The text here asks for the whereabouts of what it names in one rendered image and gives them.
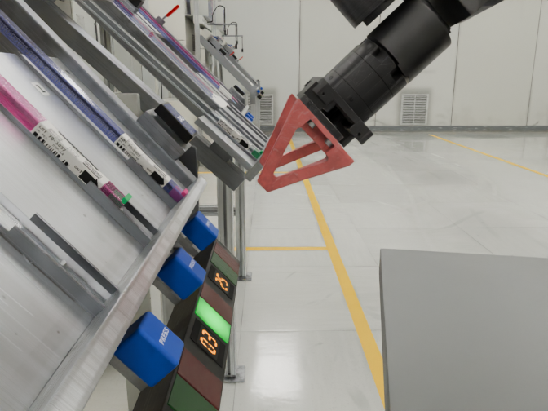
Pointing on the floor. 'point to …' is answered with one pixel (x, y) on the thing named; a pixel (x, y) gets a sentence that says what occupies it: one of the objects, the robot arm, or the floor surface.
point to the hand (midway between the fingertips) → (269, 170)
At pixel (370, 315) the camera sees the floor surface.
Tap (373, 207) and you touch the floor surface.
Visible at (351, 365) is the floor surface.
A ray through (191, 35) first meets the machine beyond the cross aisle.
